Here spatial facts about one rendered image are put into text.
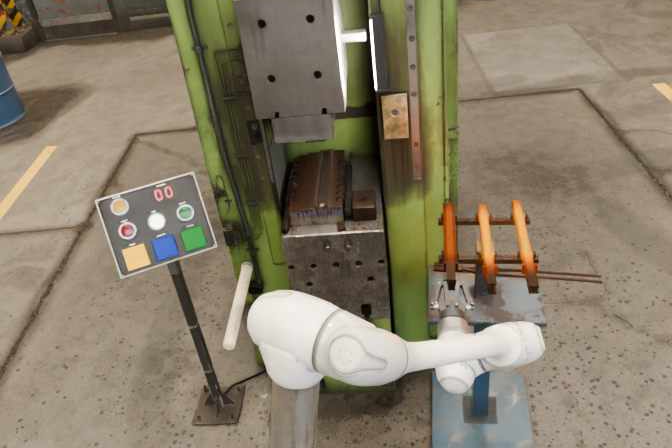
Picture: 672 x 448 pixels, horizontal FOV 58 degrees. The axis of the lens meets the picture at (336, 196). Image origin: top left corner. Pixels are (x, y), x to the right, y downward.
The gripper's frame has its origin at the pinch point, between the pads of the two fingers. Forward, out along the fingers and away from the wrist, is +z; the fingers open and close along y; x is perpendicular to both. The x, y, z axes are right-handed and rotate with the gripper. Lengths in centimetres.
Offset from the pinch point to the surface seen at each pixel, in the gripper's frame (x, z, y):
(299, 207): 1, 35, -55
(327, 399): -96, 20, -54
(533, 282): 1.2, -4.1, 24.1
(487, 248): 0.1, 12.5, 12.0
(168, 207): 16, 17, -96
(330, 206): 2, 34, -43
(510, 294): -27.4, 19.0, 21.2
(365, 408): -96, 17, -37
